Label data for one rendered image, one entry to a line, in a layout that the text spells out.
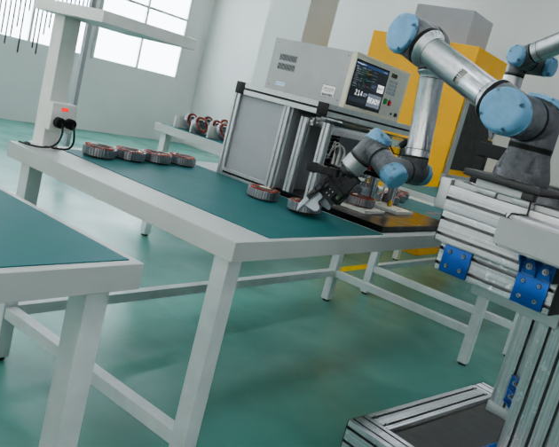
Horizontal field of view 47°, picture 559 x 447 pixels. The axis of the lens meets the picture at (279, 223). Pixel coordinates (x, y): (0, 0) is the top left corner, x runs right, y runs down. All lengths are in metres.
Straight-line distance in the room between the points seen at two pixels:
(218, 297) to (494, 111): 0.83
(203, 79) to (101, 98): 1.83
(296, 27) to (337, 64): 4.07
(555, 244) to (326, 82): 1.16
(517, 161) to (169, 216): 0.93
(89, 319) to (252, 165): 1.39
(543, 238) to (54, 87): 1.51
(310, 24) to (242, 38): 3.68
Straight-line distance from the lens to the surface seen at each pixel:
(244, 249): 1.53
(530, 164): 1.83
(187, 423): 1.73
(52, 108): 2.17
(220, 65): 10.32
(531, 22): 8.03
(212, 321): 1.61
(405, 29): 1.95
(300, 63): 2.56
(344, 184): 2.04
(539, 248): 1.66
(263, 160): 2.44
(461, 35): 6.50
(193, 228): 1.59
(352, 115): 2.43
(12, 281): 1.04
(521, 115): 1.70
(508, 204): 1.83
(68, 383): 1.25
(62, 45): 2.21
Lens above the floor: 1.09
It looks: 11 degrees down
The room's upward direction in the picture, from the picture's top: 15 degrees clockwise
